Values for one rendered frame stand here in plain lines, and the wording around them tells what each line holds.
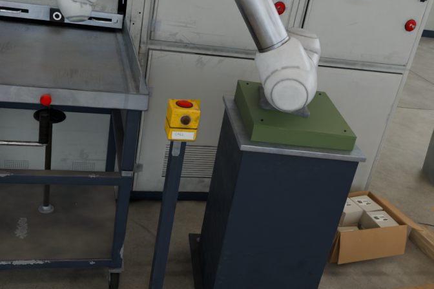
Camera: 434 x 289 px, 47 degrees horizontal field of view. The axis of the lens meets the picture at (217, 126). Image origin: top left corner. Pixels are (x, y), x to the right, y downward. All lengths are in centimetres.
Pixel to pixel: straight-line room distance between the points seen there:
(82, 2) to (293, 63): 72
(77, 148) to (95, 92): 88
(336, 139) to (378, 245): 94
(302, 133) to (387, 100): 117
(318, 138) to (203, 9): 85
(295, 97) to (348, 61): 114
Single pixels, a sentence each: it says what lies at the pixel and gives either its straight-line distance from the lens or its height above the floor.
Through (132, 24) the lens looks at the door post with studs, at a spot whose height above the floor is 89.
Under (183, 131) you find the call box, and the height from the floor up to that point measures 83.
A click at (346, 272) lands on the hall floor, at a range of 248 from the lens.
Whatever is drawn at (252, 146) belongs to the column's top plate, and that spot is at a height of 75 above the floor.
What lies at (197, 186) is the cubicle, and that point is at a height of 10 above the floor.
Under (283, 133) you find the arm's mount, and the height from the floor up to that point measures 79.
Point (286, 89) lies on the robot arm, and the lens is 147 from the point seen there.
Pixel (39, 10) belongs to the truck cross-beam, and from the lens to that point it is 225.
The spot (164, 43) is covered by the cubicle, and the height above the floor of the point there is 83.
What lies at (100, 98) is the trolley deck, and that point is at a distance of 160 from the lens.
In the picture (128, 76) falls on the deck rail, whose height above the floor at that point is 85.
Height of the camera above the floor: 143
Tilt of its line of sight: 24 degrees down
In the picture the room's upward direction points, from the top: 11 degrees clockwise
